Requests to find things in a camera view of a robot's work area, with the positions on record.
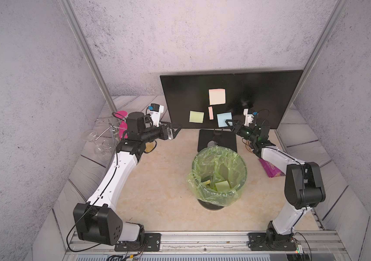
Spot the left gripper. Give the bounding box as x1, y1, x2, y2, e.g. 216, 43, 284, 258
139, 121, 182, 145

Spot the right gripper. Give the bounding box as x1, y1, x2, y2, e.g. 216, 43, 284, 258
227, 119, 259, 144

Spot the blue sticky note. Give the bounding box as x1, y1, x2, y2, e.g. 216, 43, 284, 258
217, 112, 232, 128

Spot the small pink narrow sticky note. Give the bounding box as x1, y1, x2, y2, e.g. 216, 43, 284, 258
208, 107, 214, 120

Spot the large pink sticky note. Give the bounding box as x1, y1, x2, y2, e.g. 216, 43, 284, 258
209, 89, 226, 105

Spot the light green sticky note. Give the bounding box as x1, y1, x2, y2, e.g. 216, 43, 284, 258
215, 181, 231, 192

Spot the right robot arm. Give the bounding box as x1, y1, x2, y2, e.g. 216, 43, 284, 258
226, 120, 326, 251

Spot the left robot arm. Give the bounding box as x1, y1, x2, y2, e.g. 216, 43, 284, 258
73, 112, 182, 251

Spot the black monitor stand base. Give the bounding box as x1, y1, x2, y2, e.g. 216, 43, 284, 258
197, 129, 238, 152

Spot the black computer monitor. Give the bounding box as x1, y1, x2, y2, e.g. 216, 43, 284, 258
160, 70, 303, 129

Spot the amber plastic cup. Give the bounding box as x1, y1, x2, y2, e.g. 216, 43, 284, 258
144, 140, 157, 154

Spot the black trash bin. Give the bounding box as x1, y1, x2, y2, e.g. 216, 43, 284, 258
196, 146, 246, 211

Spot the green plastic bin liner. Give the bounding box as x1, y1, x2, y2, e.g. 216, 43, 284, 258
186, 145, 248, 208

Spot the pink wine glass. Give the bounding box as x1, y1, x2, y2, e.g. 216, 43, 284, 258
114, 111, 128, 140

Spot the purple snack bag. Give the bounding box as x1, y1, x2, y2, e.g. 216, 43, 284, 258
259, 159, 285, 178

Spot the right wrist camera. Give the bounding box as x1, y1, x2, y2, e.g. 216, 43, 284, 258
244, 108, 258, 127

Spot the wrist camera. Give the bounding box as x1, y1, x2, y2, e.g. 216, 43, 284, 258
148, 103, 164, 127
244, 108, 258, 127

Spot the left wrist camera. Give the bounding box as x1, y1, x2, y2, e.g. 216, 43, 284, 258
148, 103, 164, 127

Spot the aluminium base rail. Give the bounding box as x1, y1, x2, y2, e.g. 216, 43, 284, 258
64, 231, 350, 261

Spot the right aluminium frame post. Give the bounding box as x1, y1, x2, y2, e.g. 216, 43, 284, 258
281, 0, 349, 121

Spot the aluminium frame post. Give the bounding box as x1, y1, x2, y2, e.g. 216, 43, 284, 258
281, 0, 349, 121
59, 0, 116, 112

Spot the left aluminium frame post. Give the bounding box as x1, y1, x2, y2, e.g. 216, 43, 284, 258
59, 0, 116, 112

